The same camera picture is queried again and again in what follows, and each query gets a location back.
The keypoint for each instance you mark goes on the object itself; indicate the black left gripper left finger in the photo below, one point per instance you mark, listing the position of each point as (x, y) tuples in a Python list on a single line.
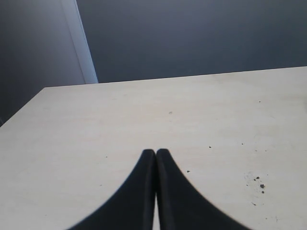
[(131, 207)]

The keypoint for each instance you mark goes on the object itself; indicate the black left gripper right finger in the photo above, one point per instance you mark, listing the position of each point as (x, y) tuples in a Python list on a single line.
[(181, 206)]

